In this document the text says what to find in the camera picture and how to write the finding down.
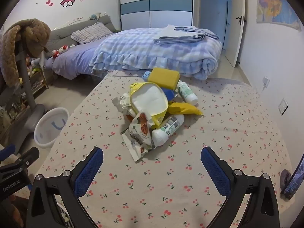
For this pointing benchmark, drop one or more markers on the white plastic bucket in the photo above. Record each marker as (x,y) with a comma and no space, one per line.
(51,123)

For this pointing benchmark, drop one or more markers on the orange white snack wrapper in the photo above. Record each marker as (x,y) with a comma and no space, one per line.
(139,135)

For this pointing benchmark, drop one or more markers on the light blue milk carton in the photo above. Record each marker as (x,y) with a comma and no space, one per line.
(146,75)

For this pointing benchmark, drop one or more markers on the white tissue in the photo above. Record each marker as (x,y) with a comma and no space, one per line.
(122,104)

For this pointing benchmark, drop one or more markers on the wall map poster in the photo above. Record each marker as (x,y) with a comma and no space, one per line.
(275,4)

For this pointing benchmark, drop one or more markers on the blue plaid ruffled blanket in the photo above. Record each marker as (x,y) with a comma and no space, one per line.
(142,49)

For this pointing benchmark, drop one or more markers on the blue foil wrapper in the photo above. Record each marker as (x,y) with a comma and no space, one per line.
(169,94)

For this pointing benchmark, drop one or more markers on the yellow sponge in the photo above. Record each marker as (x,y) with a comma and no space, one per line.
(163,77)

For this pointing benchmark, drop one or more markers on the white wall socket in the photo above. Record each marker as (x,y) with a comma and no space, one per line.
(266,82)

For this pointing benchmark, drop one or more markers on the white plastic bottle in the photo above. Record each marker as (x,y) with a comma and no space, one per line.
(188,92)
(166,130)

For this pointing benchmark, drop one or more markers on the plaid ruffled pillow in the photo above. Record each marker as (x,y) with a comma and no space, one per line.
(91,33)

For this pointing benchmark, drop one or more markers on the cherry print tablecloth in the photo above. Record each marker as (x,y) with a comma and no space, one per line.
(166,182)

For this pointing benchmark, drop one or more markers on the red white cat plush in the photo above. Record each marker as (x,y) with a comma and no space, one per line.
(60,51)

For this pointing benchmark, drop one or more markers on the bed with purple sheet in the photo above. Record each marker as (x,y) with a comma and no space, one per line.
(71,61)

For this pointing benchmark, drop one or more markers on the grey padded headboard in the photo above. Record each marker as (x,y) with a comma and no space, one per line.
(61,34)

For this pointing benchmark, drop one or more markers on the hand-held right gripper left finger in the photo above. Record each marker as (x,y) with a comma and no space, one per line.
(89,168)

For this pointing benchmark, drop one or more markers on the blue grey plush toy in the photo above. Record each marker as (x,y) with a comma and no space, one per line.
(96,16)

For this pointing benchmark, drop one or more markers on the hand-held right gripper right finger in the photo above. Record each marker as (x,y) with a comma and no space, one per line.
(215,168)

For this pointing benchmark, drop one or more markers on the brown plush jacket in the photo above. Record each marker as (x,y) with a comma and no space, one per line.
(14,52)

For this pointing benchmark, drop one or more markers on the white wall switch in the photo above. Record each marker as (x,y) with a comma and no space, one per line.
(283,106)

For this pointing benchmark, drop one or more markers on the yellow tape roll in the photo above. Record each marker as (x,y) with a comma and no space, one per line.
(148,98)

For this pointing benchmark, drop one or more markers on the white door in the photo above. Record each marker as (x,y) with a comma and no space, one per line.
(238,28)

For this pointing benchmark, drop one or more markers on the wooden toy shelf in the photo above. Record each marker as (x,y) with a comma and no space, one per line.
(38,83)

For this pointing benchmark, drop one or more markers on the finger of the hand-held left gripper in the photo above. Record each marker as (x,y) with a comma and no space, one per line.
(7,153)
(26,159)

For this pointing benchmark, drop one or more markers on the grey wheeled chair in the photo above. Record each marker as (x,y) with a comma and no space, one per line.
(28,99)

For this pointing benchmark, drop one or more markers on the yellow snack bag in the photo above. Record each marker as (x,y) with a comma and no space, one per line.
(184,109)

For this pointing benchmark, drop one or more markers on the white blue wardrobe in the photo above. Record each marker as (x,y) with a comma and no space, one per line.
(154,4)

